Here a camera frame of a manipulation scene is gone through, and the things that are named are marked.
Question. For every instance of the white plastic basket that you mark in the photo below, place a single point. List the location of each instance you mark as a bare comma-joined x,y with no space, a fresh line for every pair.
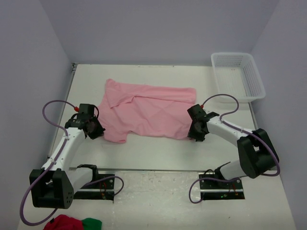
236,74

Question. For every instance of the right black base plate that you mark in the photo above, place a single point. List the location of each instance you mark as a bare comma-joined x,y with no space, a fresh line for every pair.
213,190

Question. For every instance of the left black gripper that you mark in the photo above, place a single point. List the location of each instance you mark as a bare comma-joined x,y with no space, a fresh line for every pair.
99,132

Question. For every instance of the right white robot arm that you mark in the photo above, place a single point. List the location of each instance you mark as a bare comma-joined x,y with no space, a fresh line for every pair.
256,154

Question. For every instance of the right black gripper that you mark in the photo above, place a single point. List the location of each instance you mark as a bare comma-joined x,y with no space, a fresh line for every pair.
193,135

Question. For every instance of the red folded t shirt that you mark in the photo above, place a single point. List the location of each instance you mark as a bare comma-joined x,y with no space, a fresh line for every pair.
63,222

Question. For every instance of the green folded t shirt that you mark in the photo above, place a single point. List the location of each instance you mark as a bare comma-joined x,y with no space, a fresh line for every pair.
92,224

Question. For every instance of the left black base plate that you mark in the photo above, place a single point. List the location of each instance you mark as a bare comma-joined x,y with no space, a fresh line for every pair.
90,184

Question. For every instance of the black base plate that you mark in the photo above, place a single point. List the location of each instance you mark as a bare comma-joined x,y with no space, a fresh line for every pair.
90,184
213,190

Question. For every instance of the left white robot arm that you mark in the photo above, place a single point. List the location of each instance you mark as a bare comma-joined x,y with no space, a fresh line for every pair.
54,185

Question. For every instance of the pink t shirt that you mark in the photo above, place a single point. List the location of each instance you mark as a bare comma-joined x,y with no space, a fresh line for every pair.
151,111

